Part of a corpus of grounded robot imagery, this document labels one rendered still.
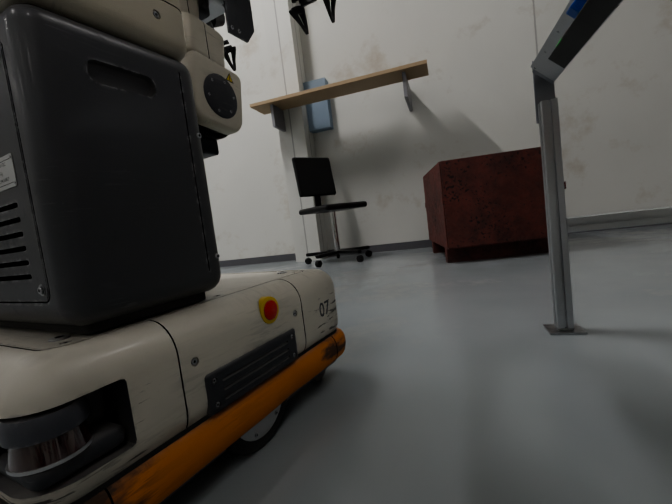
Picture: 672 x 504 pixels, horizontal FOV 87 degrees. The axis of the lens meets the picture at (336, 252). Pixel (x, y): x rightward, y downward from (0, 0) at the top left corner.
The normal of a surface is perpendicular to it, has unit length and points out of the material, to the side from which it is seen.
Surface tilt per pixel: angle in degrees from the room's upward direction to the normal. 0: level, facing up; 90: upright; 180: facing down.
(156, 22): 90
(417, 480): 0
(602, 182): 90
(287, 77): 90
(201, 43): 90
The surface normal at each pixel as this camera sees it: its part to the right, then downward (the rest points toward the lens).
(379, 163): -0.30, 0.11
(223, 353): 0.87, -0.07
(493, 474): -0.12, -0.99
